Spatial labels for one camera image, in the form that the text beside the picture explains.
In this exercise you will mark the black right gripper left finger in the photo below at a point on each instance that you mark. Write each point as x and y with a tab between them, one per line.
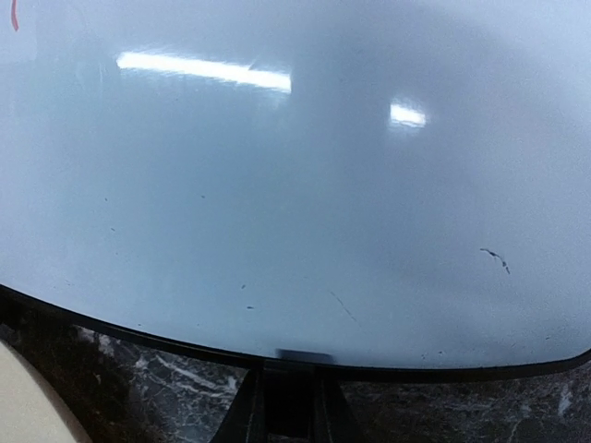
245	419

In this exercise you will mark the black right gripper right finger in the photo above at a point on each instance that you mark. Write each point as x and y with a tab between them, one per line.
334	421

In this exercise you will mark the white whiteboard with black frame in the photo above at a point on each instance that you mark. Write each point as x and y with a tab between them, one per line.
396	188

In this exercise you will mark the beige round plate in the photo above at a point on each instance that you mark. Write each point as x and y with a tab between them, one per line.
31	409

